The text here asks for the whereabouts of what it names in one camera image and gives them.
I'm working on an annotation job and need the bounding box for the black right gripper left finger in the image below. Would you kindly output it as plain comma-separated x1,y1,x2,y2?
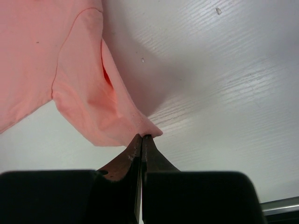
0,135,142,224

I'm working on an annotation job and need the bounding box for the aluminium table edge rail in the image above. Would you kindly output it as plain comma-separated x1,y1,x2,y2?
261,196,299,216

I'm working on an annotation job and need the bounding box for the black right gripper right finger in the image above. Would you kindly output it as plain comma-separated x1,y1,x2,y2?
142,135,266,224

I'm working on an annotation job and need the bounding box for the salmon pink t-shirt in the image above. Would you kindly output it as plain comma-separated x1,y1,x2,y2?
0,0,162,146

